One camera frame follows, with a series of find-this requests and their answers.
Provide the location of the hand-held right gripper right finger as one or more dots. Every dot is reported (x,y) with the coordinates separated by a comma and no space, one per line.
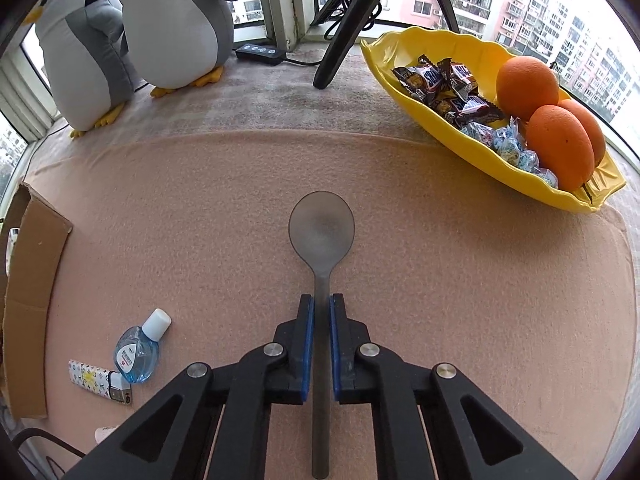
(334,355)

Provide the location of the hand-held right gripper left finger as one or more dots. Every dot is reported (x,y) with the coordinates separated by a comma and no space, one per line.
(309,350)

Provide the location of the grey metal spoon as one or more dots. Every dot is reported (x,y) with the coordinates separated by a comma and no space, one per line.
(321,230)

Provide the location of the brown cardboard box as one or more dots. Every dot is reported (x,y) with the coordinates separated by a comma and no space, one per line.
(35,270)

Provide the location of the pink felt mat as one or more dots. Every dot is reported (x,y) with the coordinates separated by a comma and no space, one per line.
(200,220)

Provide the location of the blue eye drop bottle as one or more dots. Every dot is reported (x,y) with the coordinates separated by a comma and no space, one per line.
(137,355)

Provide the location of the patterned white lighter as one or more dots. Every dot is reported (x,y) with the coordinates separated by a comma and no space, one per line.
(92,377)

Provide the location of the small white object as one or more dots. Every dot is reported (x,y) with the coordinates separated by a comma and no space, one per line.
(105,432)

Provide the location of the grey blanket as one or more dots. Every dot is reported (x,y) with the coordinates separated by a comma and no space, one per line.
(275,100)

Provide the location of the pile of blue wrapped candies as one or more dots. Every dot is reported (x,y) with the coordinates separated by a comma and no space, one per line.
(505,145)

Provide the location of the brown chocolate bar wrapper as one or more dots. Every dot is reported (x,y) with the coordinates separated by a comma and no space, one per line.
(475,110)
(445,106)
(462,77)
(425,80)

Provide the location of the orange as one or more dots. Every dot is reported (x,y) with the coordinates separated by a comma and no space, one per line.
(592,130)
(560,147)
(527,85)

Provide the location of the yellow dish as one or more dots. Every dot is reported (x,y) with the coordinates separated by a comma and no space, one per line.
(400,55)

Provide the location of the black tripod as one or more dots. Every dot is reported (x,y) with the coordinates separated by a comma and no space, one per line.
(345,35)

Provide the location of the light grey penguin plush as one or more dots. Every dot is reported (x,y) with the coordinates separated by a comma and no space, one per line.
(175,25)

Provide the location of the dark-headed penguin plush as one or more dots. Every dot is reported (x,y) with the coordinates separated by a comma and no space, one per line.
(75,60)

